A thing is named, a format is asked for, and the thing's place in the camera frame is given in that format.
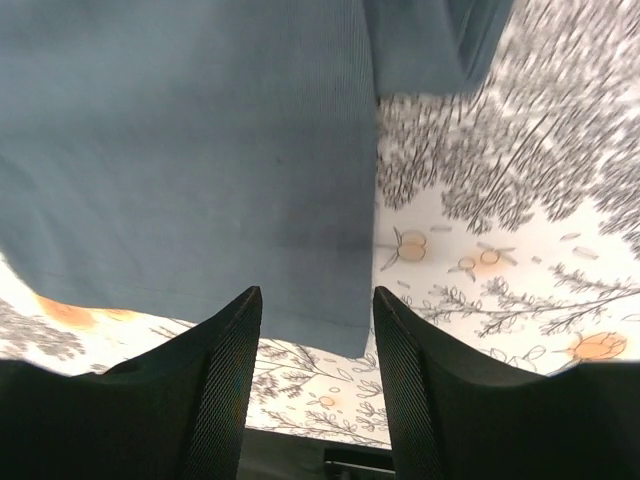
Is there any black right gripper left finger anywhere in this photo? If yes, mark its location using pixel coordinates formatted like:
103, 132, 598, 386
1, 287, 262, 479

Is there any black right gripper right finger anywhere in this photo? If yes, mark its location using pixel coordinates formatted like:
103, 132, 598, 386
373, 287, 639, 479

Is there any dark teal t shirt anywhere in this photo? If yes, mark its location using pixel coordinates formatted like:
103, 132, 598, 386
1, 0, 512, 358

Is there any floral patterned table mat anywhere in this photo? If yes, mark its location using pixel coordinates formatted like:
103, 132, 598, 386
1, 1, 639, 449

